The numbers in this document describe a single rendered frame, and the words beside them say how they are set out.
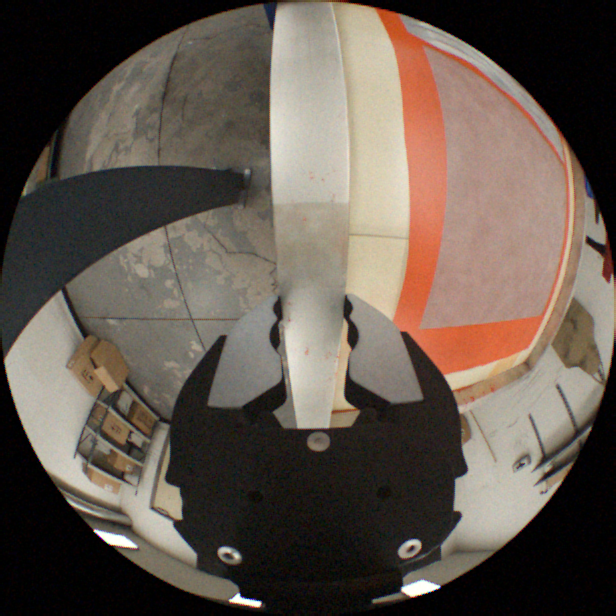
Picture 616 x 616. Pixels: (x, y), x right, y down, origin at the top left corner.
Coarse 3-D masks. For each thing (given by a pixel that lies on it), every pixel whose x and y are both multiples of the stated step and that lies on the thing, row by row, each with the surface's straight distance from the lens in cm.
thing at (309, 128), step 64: (320, 0) 21; (320, 64) 13; (320, 128) 11; (320, 192) 10; (576, 192) 57; (320, 256) 10; (576, 256) 54; (320, 320) 12; (320, 384) 17; (512, 384) 51
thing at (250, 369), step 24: (264, 312) 10; (240, 336) 9; (264, 336) 9; (240, 360) 8; (264, 360) 8; (216, 384) 8; (240, 384) 7; (264, 384) 7; (240, 408) 7; (264, 408) 8
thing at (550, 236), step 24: (528, 120) 36; (552, 144) 45; (552, 168) 41; (552, 192) 38; (552, 216) 38; (552, 240) 39; (528, 264) 31; (552, 264) 42; (528, 288) 34; (552, 288) 47; (528, 312) 39; (504, 336) 35; (528, 336) 47
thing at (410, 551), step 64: (256, 448) 6; (320, 448) 5; (384, 448) 6; (192, 512) 6; (256, 512) 5; (320, 512) 5; (384, 512) 5; (448, 512) 6; (256, 576) 6; (320, 576) 6; (384, 576) 6
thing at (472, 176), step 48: (432, 48) 26; (432, 96) 20; (480, 96) 26; (432, 144) 17; (480, 144) 21; (528, 144) 32; (432, 192) 16; (480, 192) 20; (528, 192) 29; (432, 240) 17; (480, 240) 20; (528, 240) 29; (432, 288) 18; (480, 288) 23; (432, 336) 22; (480, 336) 29
